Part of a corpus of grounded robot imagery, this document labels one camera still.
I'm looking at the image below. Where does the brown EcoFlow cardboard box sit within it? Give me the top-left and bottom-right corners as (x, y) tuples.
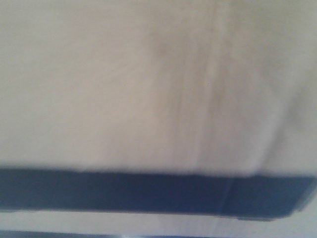
(0, 0), (317, 237)

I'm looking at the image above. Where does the metal shelf front rail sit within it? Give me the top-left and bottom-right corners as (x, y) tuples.
(0, 230), (190, 238)

